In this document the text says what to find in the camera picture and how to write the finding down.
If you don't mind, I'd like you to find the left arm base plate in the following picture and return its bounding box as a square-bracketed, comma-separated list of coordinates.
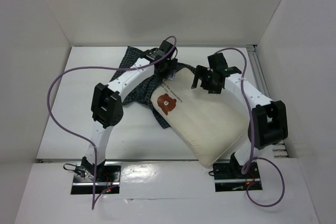
[63, 162, 121, 195]

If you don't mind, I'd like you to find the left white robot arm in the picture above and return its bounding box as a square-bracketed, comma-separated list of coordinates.
[81, 40, 176, 182]

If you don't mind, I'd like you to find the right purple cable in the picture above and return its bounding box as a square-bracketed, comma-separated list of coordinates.
[215, 48, 286, 207]

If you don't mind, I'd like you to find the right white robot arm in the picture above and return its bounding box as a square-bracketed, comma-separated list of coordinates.
[191, 50, 288, 178]

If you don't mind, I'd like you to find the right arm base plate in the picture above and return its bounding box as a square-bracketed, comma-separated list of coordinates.
[208, 161, 263, 192]

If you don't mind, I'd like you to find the purple cable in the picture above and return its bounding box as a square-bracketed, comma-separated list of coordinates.
[47, 35, 177, 210]
[215, 48, 286, 207]

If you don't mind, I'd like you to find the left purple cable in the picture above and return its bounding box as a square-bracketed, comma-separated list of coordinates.
[47, 35, 177, 210]

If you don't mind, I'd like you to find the aluminium rail frame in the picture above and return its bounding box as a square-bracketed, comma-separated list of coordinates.
[246, 45, 289, 158]

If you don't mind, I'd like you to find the cream pillow with bear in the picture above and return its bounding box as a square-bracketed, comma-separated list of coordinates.
[150, 68, 249, 166]

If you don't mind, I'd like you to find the dark checked pillowcase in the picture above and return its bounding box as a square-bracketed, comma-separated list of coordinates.
[110, 45, 200, 130]

